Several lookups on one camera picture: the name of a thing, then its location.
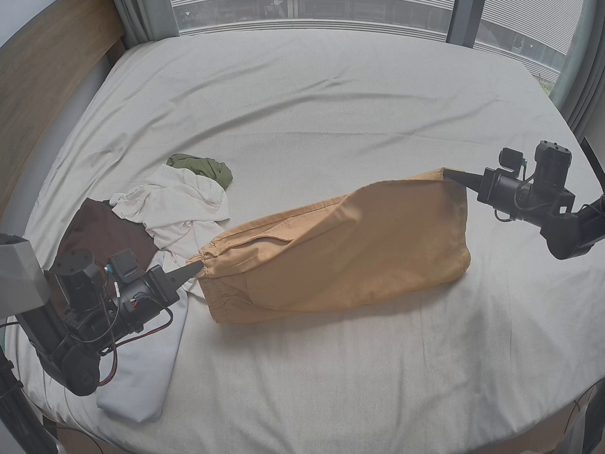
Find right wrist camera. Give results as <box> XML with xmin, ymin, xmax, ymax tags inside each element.
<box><xmin>500</xmin><ymin>147</ymin><xmax>526</xmax><ymax>172</ymax></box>

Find grey-green curtain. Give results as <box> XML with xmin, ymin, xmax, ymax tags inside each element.
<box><xmin>548</xmin><ymin>0</ymin><xmax>605</xmax><ymax>136</ymax></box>
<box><xmin>103</xmin><ymin>0</ymin><xmax>181</xmax><ymax>48</ymax></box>

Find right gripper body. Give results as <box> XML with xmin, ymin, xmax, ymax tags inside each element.
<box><xmin>476</xmin><ymin>168</ymin><xmax>526</xmax><ymax>220</ymax></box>

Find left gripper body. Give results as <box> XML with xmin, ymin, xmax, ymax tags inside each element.
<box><xmin>116</xmin><ymin>267</ymin><xmax>180</xmax><ymax>335</ymax></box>

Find bed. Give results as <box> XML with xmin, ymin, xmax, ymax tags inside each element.
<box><xmin>0</xmin><ymin>0</ymin><xmax>605</xmax><ymax>454</ymax></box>

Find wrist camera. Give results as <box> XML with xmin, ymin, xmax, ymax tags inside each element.
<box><xmin>109</xmin><ymin>249</ymin><xmax>139</xmax><ymax>279</ymax></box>
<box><xmin>500</xmin><ymin>147</ymin><xmax>526</xmax><ymax>172</ymax></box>

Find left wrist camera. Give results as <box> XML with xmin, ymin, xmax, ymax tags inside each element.
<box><xmin>109</xmin><ymin>249</ymin><xmax>139</xmax><ymax>279</ymax></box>

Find brown garment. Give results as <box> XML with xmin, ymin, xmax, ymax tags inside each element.
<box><xmin>45</xmin><ymin>198</ymin><xmax>159</xmax><ymax>301</ymax></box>

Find white garment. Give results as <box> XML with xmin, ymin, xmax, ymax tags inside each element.
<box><xmin>110</xmin><ymin>164</ymin><xmax>233</xmax><ymax>298</ymax></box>

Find black cable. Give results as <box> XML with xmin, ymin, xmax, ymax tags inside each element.
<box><xmin>97</xmin><ymin>343</ymin><xmax>121</xmax><ymax>387</ymax></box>

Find pale blue garment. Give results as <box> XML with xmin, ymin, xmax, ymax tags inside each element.
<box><xmin>97</xmin><ymin>291</ymin><xmax>190</xmax><ymax>424</ymax></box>

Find green garment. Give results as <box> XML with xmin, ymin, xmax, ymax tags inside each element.
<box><xmin>166</xmin><ymin>153</ymin><xmax>233</xmax><ymax>191</ymax></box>

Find tan shorts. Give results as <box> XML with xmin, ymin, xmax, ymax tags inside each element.
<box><xmin>189</xmin><ymin>168</ymin><xmax>472</xmax><ymax>325</ymax></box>

